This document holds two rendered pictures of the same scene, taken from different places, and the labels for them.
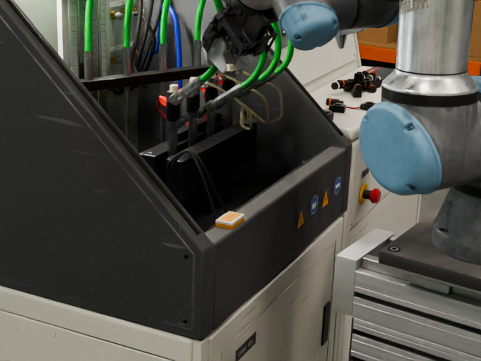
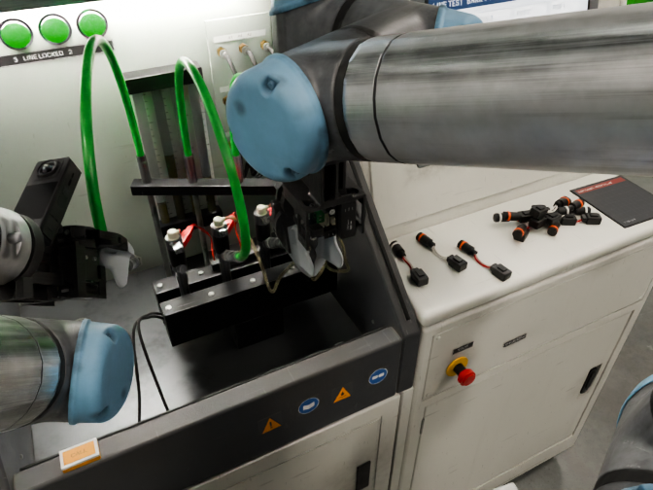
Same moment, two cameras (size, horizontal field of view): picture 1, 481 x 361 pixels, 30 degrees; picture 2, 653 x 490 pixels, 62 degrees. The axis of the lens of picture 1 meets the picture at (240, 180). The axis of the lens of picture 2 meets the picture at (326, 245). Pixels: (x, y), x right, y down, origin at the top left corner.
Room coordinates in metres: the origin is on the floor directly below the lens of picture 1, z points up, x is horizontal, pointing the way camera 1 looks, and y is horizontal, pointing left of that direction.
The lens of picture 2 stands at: (1.29, -0.52, 1.67)
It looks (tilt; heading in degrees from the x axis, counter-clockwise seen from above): 38 degrees down; 38
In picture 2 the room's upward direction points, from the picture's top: straight up
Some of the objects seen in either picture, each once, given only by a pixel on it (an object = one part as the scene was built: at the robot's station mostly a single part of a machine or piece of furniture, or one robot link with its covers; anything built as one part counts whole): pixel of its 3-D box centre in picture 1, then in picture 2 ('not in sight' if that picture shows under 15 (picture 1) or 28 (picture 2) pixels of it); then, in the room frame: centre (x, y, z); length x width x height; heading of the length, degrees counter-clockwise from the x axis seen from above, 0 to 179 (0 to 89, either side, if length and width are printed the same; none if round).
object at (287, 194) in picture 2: not in sight; (318, 181); (1.68, -0.20, 1.35); 0.09 x 0.08 x 0.12; 64
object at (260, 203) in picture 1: (278, 225); (234, 427); (1.61, -0.08, 0.87); 0.62 x 0.04 x 0.16; 154
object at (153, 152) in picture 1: (200, 170); (250, 298); (1.82, 0.09, 0.91); 0.34 x 0.10 x 0.15; 154
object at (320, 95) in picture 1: (358, 98); (531, 234); (2.28, -0.30, 0.97); 0.70 x 0.22 x 0.03; 154
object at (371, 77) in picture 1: (363, 79); (548, 214); (2.32, -0.31, 1.01); 0.23 x 0.11 x 0.06; 154
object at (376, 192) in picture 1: (371, 195); (463, 372); (2.00, -0.31, 0.80); 0.05 x 0.04 x 0.05; 154
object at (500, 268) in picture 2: (351, 104); (483, 259); (2.12, -0.26, 0.99); 0.12 x 0.02 x 0.02; 73
